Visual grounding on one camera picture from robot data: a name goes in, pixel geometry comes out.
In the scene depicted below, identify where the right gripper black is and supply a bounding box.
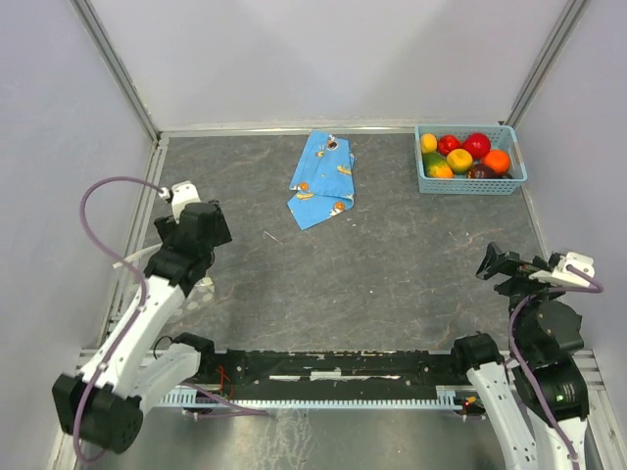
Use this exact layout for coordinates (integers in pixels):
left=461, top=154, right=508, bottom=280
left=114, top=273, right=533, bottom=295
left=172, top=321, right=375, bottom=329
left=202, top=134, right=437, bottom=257
left=474, top=240, right=566, bottom=353

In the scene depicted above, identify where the dark red purple fruit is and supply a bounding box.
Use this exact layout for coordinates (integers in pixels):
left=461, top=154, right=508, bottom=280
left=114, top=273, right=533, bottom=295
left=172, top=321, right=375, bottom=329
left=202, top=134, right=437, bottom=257
left=466, top=164, right=499, bottom=179

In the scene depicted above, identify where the green orange mango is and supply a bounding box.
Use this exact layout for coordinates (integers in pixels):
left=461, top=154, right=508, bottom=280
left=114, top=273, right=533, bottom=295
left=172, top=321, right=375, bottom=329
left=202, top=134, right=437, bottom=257
left=422, top=152, right=454, bottom=179

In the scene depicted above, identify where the clear zip top bag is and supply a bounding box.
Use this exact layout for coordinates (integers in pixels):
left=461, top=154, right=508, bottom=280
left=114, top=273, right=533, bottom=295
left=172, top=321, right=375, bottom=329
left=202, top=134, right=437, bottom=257
left=111, top=244, right=215, bottom=324

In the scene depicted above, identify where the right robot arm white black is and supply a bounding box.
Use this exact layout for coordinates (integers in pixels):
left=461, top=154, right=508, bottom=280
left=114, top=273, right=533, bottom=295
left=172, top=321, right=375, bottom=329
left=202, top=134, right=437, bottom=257
left=449, top=242, right=603, bottom=469

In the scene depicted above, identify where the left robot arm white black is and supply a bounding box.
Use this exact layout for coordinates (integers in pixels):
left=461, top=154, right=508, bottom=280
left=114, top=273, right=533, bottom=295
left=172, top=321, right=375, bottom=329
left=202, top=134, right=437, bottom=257
left=52, top=201, right=232, bottom=454

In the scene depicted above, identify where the orange fruit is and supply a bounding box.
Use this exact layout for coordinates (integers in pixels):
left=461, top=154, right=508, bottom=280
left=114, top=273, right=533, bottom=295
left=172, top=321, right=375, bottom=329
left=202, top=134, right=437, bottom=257
left=481, top=149, right=510, bottom=174

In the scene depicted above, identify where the yellow green round fruit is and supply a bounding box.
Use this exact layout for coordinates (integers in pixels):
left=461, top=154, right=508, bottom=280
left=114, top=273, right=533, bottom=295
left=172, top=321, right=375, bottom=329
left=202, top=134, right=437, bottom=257
left=446, top=148, right=474, bottom=174

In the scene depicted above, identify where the red apple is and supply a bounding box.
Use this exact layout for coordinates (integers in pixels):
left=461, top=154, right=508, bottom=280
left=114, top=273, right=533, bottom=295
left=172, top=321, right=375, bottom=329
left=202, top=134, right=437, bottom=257
left=462, top=132, right=492, bottom=161

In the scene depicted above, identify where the light blue plastic basket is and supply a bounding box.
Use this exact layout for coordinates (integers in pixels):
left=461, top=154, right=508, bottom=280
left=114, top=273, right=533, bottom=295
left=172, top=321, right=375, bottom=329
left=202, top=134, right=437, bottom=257
left=414, top=123, right=527, bottom=196

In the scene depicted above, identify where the red bell pepper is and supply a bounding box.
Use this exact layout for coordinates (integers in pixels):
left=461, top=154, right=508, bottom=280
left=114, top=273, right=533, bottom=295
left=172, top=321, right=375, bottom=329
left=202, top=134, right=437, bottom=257
left=437, top=134, right=462, bottom=157

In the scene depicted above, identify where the small yellow fruit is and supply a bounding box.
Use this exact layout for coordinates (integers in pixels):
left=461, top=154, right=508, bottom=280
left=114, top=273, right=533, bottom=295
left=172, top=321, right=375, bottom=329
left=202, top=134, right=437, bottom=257
left=419, top=133, right=438, bottom=154

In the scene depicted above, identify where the blue patterned cloth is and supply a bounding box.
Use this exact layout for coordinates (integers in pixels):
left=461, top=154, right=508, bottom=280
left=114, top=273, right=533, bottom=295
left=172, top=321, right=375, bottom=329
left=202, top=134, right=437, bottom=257
left=287, top=130, right=356, bottom=230

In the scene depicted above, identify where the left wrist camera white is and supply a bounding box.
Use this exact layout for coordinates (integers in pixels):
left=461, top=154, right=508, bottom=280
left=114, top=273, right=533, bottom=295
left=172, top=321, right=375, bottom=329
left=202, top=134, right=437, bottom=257
left=158, top=180, right=201, bottom=222

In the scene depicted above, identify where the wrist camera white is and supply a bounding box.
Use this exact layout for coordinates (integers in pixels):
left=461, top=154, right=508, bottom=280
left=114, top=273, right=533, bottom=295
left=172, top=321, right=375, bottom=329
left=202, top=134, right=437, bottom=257
left=158, top=180, right=201, bottom=222
left=528, top=252, right=595, bottom=288

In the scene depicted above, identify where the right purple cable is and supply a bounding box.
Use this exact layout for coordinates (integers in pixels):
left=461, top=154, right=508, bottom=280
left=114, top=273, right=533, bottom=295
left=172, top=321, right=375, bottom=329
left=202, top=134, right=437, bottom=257
left=506, top=276, right=604, bottom=470

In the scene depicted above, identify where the purple cable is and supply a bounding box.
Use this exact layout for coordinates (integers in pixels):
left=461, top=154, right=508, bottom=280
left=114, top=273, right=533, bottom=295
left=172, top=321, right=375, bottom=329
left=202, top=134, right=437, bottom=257
left=72, top=176, right=163, bottom=464
left=506, top=276, right=604, bottom=470

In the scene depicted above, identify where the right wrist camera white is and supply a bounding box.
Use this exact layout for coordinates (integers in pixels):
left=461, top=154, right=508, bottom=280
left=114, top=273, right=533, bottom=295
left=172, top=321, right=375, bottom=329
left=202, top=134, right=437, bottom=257
left=528, top=252, right=595, bottom=288

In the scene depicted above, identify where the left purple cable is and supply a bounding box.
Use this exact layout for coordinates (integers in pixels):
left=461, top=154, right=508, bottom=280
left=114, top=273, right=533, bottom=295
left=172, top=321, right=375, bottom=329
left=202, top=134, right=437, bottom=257
left=72, top=176, right=163, bottom=464

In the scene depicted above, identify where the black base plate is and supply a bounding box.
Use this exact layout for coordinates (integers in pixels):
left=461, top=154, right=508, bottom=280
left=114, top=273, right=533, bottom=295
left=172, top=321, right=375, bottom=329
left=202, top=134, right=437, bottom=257
left=193, top=350, right=470, bottom=402

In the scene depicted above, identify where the light blue cable duct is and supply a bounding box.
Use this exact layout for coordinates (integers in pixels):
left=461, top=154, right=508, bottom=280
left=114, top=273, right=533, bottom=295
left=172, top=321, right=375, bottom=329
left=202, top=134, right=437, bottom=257
left=157, top=386, right=462, bottom=411

